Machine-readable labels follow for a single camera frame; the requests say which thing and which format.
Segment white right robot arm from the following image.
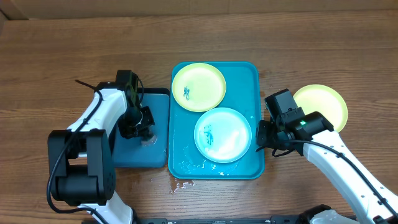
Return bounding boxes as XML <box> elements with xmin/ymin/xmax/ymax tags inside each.
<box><xmin>256</xmin><ymin>110</ymin><xmax>397</xmax><ymax>223</ymax></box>

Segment teal serving tray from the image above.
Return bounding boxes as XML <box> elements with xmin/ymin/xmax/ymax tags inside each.
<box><xmin>168</xmin><ymin>61</ymin><xmax>265</xmax><ymax>180</ymax></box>

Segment light blue plate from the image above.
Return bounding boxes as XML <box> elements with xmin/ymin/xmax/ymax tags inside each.
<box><xmin>193</xmin><ymin>108</ymin><xmax>252</xmax><ymax>163</ymax></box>

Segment yellow plate with blue stain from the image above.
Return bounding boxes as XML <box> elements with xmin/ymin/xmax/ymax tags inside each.
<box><xmin>172</xmin><ymin>63</ymin><xmax>226</xmax><ymax>112</ymax></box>

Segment brown cardboard backdrop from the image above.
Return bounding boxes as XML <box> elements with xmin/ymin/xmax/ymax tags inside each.
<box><xmin>1</xmin><ymin>0</ymin><xmax>397</xmax><ymax>20</ymax></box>

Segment black water tray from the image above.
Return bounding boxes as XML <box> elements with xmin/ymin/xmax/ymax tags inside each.
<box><xmin>109</xmin><ymin>88</ymin><xmax>170</xmax><ymax>168</ymax></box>

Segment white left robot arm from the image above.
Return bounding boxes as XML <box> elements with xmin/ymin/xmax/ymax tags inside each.
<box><xmin>46</xmin><ymin>80</ymin><xmax>157</xmax><ymax>223</ymax></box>

